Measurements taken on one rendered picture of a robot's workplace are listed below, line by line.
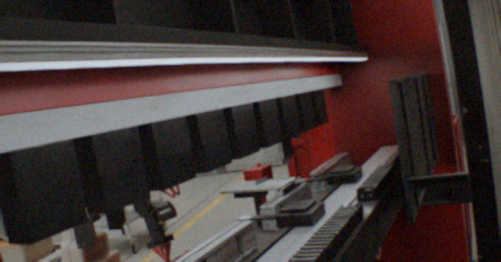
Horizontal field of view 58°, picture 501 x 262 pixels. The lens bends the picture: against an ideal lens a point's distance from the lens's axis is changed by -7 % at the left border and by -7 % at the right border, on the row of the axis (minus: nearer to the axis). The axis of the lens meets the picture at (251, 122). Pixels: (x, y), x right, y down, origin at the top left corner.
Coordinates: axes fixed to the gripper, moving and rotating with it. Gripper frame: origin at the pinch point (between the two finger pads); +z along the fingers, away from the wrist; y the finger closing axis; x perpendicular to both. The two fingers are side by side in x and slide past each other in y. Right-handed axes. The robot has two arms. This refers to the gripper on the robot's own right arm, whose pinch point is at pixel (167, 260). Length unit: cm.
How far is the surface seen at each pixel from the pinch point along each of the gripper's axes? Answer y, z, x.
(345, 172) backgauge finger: 64, -6, 39
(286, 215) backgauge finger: 67, -2, -11
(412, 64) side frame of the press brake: 81, -43, 130
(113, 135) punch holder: 65, -33, -57
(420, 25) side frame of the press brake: 94, -59, 130
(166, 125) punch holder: 62, -34, -38
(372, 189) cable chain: 84, 1, 10
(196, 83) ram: 63, -44, -22
